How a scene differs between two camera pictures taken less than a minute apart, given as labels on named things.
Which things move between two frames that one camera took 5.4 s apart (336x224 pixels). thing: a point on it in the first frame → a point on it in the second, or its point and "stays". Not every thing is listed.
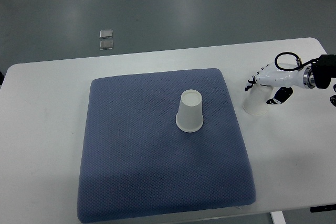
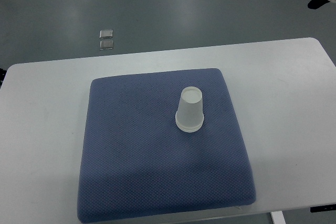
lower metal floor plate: x=106 y=44 stays
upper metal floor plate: x=107 y=33 stays
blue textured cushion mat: x=136 y=162 stays
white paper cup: x=255 y=102 → x=189 y=113
